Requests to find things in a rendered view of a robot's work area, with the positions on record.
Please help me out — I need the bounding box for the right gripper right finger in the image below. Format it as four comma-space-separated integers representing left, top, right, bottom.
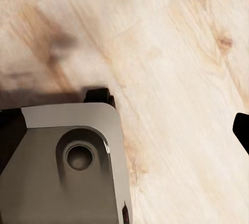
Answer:
232, 113, 249, 155

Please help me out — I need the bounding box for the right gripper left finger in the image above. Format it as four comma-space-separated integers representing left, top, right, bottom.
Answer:
0, 113, 27, 175

